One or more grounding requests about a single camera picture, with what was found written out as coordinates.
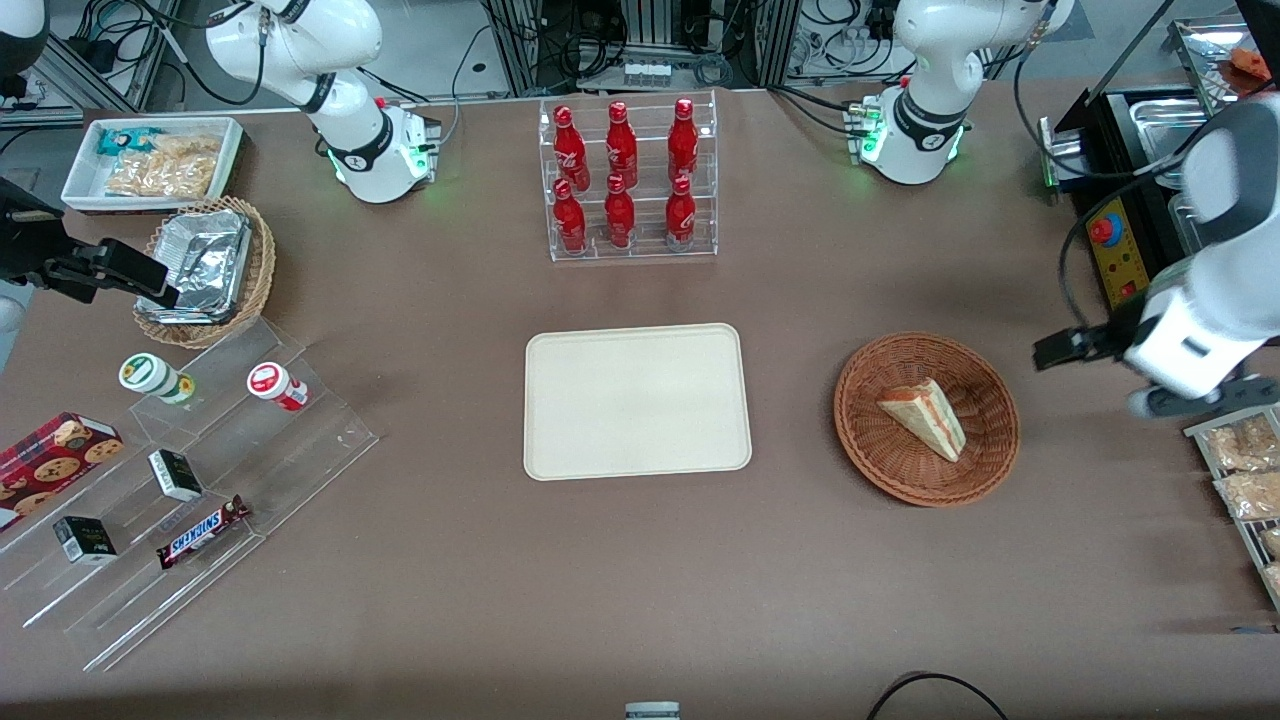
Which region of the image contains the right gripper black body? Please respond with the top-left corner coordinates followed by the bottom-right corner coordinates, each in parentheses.
top-left (0, 180), bottom-right (66, 286)

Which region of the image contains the triangular sandwich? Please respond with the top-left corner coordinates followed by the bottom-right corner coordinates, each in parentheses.
top-left (877, 377), bottom-right (968, 463)

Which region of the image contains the tray of packaged snacks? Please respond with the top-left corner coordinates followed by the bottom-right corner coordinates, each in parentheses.
top-left (1183, 403), bottom-right (1280, 611)

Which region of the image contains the light tan wicker basket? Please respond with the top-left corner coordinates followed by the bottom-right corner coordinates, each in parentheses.
top-left (133, 196), bottom-right (276, 349)

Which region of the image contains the brown round wicker basket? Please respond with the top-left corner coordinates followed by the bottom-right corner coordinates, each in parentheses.
top-left (833, 331), bottom-right (1021, 508)

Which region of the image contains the cream rectangular plastic tray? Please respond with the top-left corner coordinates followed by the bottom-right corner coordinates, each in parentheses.
top-left (523, 322), bottom-right (753, 482)

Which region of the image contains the stack of aluminium foil trays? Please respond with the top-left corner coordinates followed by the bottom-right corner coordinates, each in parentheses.
top-left (137, 208), bottom-right (253, 326)

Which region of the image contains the black food warmer machine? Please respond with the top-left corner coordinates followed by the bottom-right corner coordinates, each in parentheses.
top-left (1060, 0), bottom-right (1280, 346)

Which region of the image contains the white rectangular bin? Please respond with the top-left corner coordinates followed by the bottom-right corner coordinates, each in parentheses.
top-left (60, 117), bottom-right (246, 214)

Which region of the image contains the clear bag of yellow chips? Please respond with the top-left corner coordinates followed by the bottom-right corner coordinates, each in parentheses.
top-left (105, 152), bottom-right (216, 199)
top-left (150, 135), bottom-right (223, 169)

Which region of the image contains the green lid white cup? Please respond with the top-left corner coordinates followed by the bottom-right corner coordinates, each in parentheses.
top-left (118, 352), bottom-right (196, 406)

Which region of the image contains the stainless steel pan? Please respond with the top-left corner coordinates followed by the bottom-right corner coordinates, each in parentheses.
top-left (1128, 95), bottom-right (1216, 171)
top-left (1168, 190), bottom-right (1201, 256)

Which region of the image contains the teal snack packet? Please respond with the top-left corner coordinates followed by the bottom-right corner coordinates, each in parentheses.
top-left (97, 125), bottom-right (161, 157)

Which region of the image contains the red lid white cup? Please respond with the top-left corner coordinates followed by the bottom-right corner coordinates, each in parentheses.
top-left (247, 362), bottom-right (309, 413)

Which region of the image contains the red tartan cookie box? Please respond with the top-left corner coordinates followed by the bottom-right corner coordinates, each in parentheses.
top-left (0, 412), bottom-right (124, 533)

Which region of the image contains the grey box with green light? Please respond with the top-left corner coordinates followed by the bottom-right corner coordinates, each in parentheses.
top-left (1037, 117), bottom-right (1091, 193)

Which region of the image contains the small black carton box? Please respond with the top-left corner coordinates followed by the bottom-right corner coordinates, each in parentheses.
top-left (53, 516), bottom-right (118, 564)
top-left (148, 449), bottom-right (204, 503)

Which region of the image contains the clear acrylic stepped shelf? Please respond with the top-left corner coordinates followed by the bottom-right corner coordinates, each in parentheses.
top-left (0, 318), bottom-right (381, 673)

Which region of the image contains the Snickers chocolate bar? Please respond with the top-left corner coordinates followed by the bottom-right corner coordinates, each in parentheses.
top-left (156, 495), bottom-right (251, 571)

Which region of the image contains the red cola bottle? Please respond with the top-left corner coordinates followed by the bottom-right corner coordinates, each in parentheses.
top-left (606, 101), bottom-right (639, 189)
top-left (668, 98), bottom-right (699, 183)
top-left (665, 175), bottom-right (697, 249)
top-left (604, 174), bottom-right (637, 249)
top-left (553, 178), bottom-right (589, 253)
top-left (553, 105), bottom-right (591, 191)

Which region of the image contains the clear acrylic bottle rack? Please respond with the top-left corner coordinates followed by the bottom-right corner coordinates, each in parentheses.
top-left (538, 90), bottom-right (719, 263)

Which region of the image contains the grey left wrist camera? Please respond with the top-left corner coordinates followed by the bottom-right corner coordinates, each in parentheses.
top-left (1128, 375), bottom-right (1280, 421)

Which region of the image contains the black cable on table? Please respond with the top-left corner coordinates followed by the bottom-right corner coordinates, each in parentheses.
top-left (865, 672), bottom-right (1011, 720)

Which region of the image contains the aluminium frame rack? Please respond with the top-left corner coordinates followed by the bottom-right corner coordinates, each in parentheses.
top-left (485, 0), bottom-right (801, 96)

